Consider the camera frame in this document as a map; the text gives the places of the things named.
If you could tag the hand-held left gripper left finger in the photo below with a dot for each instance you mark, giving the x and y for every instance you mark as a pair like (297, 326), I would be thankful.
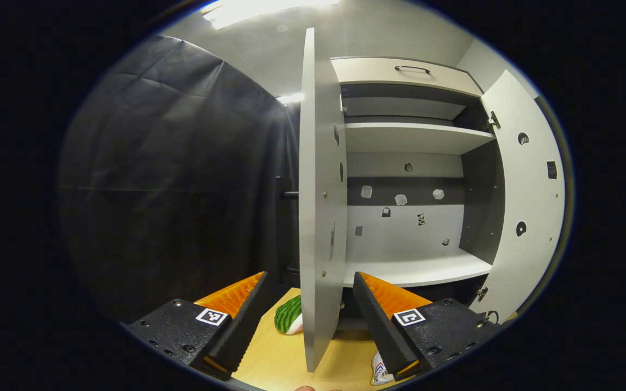
(242, 326)

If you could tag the green striped toy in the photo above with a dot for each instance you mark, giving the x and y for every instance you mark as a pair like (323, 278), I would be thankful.
(287, 315)

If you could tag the white cabinet drawer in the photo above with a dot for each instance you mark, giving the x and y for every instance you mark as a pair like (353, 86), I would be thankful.
(378, 73)

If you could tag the black backdrop cloth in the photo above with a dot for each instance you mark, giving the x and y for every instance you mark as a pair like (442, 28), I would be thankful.
(171, 163)

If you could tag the white shoe cabinet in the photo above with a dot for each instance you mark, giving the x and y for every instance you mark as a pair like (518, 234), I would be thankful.
(411, 266)

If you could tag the white canvas shoe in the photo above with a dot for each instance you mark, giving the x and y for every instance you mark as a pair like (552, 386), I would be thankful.
(380, 372)

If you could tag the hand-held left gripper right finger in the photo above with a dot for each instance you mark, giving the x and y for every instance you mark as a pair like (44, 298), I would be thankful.
(375, 323)

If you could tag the white cabinet door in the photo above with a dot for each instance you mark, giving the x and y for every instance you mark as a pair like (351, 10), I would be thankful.
(530, 190)
(318, 190)

